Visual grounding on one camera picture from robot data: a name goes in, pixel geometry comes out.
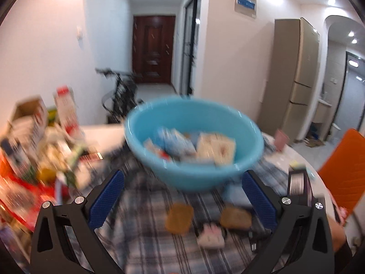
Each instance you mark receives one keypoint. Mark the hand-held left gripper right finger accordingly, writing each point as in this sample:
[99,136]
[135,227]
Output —
[259,202]

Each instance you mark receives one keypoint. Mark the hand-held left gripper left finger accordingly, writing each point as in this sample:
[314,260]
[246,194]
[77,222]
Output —
[105,199]

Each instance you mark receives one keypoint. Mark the light blue plastic basin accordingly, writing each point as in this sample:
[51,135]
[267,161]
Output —
[196,177]

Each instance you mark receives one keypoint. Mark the person's right forearm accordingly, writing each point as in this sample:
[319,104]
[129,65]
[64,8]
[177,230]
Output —
[338,234]

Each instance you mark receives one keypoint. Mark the round brown biscuit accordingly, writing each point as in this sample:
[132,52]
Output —
[179,218]
[236,217]

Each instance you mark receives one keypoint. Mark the dark striped box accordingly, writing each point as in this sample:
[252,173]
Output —
[298,184]

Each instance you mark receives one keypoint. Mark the pink and white small packet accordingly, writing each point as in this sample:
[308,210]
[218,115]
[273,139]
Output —
[211,235]

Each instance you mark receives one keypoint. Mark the pink cup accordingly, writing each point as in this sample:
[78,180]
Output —
[281,140]

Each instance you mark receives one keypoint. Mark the snack packets inside basin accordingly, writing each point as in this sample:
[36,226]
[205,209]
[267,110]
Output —
[216,148]

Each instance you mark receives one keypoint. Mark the plaid tablecloth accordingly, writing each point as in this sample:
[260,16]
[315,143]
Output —
[159,248]

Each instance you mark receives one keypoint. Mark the red plastic bag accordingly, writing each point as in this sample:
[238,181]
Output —
[20,197]

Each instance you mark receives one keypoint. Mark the orange chair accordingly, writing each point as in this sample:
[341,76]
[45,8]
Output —
[343,174]

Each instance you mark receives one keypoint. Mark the blue and white snack packet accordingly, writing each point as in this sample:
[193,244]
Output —
[175,141]

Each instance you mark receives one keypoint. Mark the red and white carton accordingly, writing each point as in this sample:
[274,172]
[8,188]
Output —
[67,110]

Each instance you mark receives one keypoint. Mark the white and blue printed box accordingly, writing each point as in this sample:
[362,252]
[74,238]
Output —
[15,154]

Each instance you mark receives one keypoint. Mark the black bicycle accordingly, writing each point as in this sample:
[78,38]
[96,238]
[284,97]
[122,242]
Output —
[119,91]

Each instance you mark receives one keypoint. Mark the open brown cardboard box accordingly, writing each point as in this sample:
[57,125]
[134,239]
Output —
[28,117]

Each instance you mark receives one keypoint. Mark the beige refrigerator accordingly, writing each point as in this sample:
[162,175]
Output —
[293,74]

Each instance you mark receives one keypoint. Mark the dark red wooden door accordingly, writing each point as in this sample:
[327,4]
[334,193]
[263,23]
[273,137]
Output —
[153,50]

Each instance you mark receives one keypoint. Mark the black framed glass door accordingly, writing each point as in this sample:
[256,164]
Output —
[190,45]

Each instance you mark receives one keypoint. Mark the white wall switch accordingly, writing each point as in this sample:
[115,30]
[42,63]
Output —
[80,33]

